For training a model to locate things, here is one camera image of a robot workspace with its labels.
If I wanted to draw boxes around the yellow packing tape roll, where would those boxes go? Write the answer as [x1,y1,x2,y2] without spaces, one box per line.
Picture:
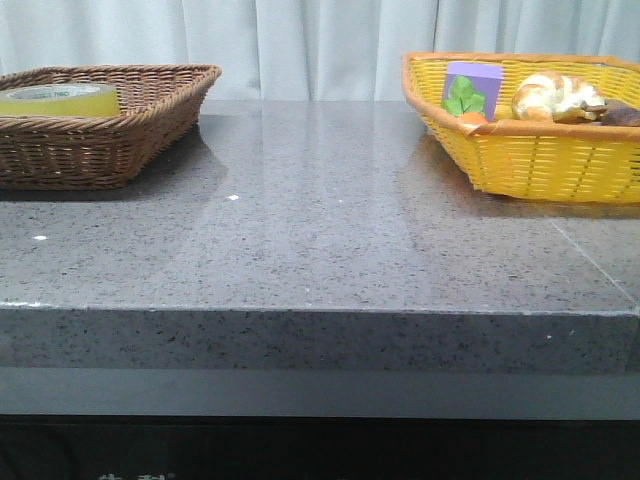
[1,83,120,118]

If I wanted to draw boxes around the white curtain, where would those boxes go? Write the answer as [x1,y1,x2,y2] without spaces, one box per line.
[1,1,639,101]

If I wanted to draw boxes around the toy carrot with green leaves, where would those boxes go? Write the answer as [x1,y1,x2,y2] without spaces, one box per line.
[441,75,489,125]

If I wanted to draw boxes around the brown wicker basket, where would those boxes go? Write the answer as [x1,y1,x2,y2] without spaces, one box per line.
[1,64,222,190]

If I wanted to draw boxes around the purple box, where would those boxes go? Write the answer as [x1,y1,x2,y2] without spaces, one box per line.
[441,61,503,121]

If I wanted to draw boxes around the toy croissant bread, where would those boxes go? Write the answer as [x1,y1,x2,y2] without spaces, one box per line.
[511,70,607,124]

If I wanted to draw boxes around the yellow woven basket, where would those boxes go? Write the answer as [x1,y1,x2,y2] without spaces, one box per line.
[402,52,639,203]

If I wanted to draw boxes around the dark brown toy pastry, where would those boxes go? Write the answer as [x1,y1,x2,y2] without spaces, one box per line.
[599,99,640,127]

